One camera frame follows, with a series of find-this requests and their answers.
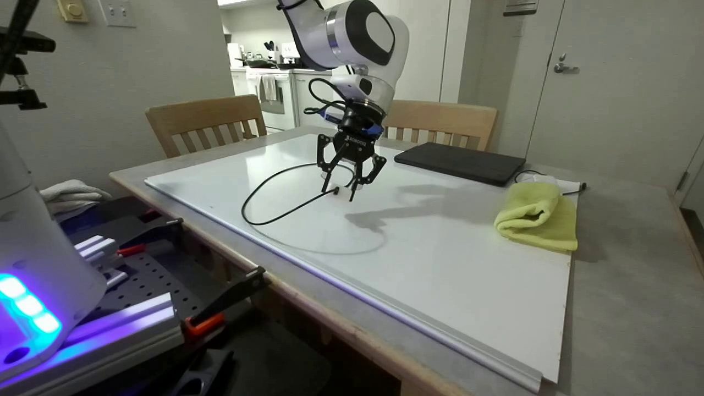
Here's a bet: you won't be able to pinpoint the wooden slat-back chair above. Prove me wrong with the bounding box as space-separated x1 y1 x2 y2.
380 97 501 153
144 91 268 160

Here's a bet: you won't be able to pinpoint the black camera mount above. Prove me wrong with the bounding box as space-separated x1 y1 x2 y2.
0 25 60 112

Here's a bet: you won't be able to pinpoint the beige wall thermostat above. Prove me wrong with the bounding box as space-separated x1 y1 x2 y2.
56 0 93 25

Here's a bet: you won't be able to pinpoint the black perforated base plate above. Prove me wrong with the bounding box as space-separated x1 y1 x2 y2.
95 248 223 326

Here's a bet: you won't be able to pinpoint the short aluminium extrusion pieces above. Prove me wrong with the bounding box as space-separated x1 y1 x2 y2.
72 231 118 263

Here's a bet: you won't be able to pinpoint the metal lever door handle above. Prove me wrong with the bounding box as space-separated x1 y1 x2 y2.
552 53 580 75

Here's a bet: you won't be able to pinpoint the white base with blue lights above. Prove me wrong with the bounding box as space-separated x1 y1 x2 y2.
0 119 110 386

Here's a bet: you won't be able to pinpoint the small white object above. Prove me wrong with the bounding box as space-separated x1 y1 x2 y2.
514 172 563 186

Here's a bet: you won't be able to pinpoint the white closet doors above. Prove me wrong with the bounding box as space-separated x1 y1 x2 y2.
393 0 451 106

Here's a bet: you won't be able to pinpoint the black charger cable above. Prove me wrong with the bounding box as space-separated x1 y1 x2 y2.
241 160 344 227

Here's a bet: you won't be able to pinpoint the white kitchen oven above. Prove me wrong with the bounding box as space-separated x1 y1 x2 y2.
244 66 294 132

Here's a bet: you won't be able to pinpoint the yellow folded cloth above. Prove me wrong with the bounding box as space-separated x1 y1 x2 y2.
490 181 580 254

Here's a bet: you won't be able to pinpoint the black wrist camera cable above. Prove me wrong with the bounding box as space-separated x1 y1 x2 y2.
303 75 352 124

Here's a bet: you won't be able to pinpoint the large white board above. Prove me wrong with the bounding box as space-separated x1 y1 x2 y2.
144 132 586 392

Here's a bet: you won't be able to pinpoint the white cloth bundle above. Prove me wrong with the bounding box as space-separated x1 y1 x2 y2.
39 177 114 219

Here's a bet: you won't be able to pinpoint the small wall sign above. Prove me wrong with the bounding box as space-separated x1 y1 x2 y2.
505 0 541 17

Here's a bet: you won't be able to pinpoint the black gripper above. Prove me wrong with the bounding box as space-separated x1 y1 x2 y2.
315 101 389 205

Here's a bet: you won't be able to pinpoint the black closed laptop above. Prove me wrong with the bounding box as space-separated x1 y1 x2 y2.
391 140 529 188

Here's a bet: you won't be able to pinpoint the grey room door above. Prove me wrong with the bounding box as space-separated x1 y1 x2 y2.
527 0 704 194

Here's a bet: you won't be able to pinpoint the long aluminium extrusion rail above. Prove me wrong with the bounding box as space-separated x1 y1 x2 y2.
0 291 186 396

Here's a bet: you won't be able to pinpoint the orange-handled black clamp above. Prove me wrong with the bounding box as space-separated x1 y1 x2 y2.
114 242 148 259
181 263 268 346

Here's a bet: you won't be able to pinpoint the white light switch plate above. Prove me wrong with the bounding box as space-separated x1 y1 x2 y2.
98 0 138 30

